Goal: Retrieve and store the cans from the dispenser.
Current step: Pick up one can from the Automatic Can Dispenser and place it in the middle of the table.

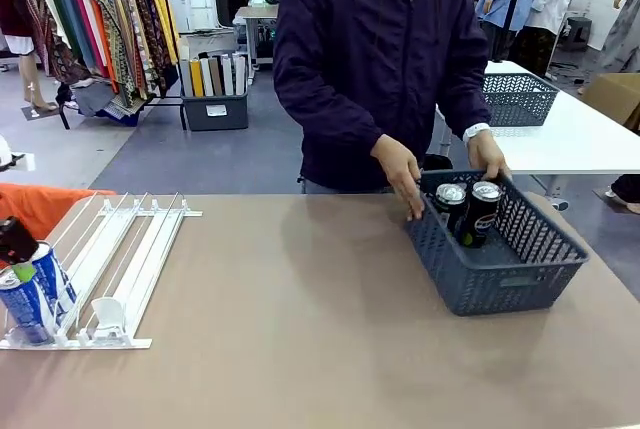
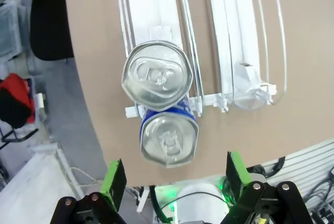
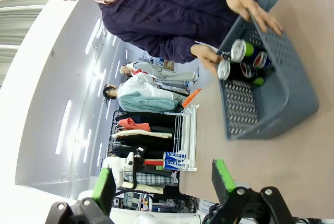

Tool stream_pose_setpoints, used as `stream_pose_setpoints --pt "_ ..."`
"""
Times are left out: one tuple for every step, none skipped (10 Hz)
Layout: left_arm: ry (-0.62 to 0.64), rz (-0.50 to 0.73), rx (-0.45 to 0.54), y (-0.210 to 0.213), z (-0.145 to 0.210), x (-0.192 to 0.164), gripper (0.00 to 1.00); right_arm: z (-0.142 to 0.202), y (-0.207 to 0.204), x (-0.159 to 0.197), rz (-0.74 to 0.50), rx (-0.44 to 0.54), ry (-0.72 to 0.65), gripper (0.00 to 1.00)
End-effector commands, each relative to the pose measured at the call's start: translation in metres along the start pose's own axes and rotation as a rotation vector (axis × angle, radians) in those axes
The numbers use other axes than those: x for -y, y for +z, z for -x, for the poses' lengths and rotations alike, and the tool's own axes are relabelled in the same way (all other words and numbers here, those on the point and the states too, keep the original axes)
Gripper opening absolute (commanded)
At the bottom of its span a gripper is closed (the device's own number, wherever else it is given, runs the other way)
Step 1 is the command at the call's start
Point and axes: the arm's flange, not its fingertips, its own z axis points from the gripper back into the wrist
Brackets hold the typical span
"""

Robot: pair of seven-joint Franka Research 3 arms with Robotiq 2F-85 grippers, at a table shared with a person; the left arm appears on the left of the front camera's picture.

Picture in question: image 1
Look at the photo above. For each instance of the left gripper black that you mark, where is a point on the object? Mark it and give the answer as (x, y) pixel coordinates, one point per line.
(15, 244)

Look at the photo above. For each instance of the blue and white can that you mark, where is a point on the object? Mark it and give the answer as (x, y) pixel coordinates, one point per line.
(55, 279)
(25, 309)

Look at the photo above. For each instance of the black drink can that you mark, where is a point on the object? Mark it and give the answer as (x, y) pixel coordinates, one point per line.
(447, 204)

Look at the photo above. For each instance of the black can with Pepsi logo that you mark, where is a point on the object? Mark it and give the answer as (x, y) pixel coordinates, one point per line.
(477, 221)

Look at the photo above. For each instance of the grey plastic lattice basket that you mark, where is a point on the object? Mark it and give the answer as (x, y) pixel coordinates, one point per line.
(520, 99)
(500, 284)

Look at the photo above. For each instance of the person's left forearm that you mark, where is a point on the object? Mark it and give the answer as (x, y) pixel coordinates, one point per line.
(470, 104)

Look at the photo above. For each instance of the person's right forearm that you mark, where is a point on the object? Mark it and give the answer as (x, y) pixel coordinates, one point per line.
(335, 119)

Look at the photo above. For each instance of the white dispenser pusher paddle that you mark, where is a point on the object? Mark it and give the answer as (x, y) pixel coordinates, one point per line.
(107, 316)

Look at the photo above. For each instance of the white can dispenser rack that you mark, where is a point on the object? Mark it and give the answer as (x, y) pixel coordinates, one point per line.
(115, 344)

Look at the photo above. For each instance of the person's right hand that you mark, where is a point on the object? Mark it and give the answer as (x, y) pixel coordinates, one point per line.
(397, 164)

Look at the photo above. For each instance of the person's left hand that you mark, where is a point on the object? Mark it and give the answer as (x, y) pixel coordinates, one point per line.
(487, 154)

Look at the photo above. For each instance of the orange cloth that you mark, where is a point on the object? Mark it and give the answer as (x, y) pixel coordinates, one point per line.
(35, 204)

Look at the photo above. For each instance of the grey cloth pile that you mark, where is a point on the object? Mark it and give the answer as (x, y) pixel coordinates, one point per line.
(95, 99)

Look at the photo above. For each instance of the brown patterned shawl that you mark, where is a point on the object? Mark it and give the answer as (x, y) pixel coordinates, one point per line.
(55, 54)

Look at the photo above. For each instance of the green yellow patterned fabric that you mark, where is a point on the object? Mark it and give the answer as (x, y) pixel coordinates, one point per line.
(120, 64)

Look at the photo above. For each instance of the orange hanging fabric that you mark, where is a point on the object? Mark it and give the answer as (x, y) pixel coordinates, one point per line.
(104, 49)

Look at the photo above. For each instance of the grey storage bin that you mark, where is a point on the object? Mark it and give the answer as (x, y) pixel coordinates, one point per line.
(215, 111)

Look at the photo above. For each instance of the grey board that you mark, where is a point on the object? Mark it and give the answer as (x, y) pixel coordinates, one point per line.
(186, 79)

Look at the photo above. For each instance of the yellow board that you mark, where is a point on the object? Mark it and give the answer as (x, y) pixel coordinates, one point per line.
(197, 79)

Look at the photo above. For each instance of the white board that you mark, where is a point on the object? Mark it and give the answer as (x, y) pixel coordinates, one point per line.
(207, 76)
(240, 74)
(227, 75)

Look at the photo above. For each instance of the brown board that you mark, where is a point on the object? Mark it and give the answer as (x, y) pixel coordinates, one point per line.
(216, 76)

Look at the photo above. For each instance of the brown patterned hanging fabric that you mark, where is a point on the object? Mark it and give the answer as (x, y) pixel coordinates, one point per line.
(145, 24)

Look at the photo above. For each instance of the yellow hanging fabric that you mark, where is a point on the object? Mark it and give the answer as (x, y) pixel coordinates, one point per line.
(161, 9)

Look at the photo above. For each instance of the white box appliance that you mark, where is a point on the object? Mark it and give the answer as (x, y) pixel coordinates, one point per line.
(180, 11)

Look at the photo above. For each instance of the grey workbench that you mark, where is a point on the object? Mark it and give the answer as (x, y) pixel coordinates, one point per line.
(257, 12)

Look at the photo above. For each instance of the person in purple jacket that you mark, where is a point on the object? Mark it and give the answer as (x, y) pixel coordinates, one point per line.
(350, 49)

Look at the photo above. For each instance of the white wrist cuff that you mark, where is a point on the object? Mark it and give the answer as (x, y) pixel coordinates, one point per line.
(475, 131)

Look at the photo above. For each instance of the white table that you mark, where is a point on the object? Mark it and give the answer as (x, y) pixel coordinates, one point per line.
(565, 144)

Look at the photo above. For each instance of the dark patterned hanging skirt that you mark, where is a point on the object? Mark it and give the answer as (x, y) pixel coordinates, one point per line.
(535, 51)

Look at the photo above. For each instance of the black stool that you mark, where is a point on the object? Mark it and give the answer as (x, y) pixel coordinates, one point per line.
(579, 31)

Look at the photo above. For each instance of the bystander dark trouser leg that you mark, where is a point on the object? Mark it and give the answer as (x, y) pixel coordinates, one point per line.
(630, 186)

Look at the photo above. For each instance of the cardboard box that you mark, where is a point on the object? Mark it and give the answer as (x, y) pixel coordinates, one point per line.
(615, 96)

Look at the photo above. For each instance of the mannequin in grey dress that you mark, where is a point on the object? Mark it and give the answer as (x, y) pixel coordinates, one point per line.
(622, 34)

